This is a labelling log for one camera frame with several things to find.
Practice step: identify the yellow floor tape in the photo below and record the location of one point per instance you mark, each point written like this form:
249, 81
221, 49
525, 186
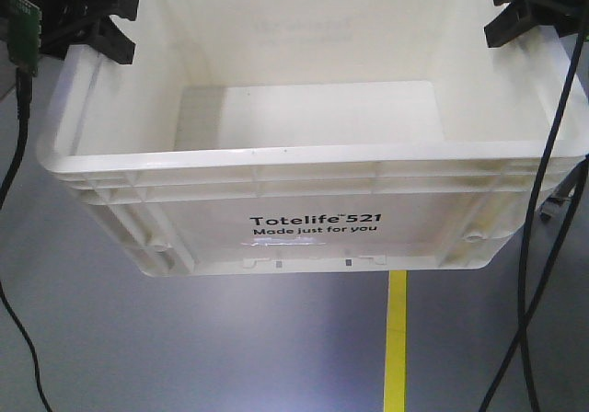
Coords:
395, 375

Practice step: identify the green circuit board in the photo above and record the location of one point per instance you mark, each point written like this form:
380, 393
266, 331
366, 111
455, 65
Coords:
23, 35

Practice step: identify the white plastic Totelife crate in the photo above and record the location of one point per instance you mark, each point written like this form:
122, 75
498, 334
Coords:
267, 136

